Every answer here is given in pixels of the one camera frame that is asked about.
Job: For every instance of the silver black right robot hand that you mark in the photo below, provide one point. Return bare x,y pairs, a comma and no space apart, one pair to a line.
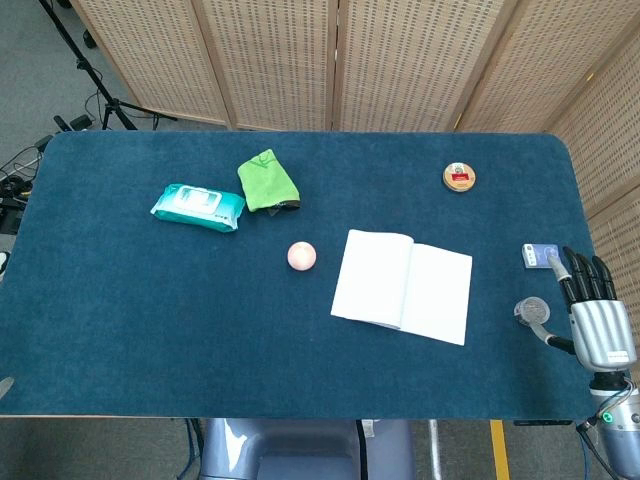
602,330

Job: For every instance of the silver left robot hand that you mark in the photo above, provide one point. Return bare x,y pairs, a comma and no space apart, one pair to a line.
5,389

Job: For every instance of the white notebook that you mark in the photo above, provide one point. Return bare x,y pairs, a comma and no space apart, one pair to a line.
400,285

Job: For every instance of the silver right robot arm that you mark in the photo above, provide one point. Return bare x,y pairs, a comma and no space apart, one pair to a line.
617,425

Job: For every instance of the woven wooden screen panel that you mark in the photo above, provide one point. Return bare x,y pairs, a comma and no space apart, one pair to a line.
150,55
540,60
415,60
272,60
620,245
607,135

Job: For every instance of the small blue card box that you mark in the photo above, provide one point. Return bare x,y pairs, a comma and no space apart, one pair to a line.
537,255

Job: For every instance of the black desk control panel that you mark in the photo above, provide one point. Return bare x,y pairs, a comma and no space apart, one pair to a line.
543,422

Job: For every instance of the blue felt table mat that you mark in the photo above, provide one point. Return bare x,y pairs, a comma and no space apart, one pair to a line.
200,325

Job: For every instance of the round orange tin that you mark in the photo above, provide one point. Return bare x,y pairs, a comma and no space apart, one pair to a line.
459,177

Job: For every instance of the teal wet wipes pack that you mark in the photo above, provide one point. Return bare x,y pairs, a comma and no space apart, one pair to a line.
197,206

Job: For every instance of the black power adapter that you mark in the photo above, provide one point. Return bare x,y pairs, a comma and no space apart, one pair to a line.
75,122

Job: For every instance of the grey blue robot torso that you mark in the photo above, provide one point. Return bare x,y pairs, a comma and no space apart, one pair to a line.
300,450

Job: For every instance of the black tripod stand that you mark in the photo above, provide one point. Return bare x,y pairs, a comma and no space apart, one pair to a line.
112,107

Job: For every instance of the pink ball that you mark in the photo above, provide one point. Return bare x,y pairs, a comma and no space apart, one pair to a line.
301,256

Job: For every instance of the green cloth pouch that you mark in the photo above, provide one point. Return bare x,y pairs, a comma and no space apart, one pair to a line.
265,180

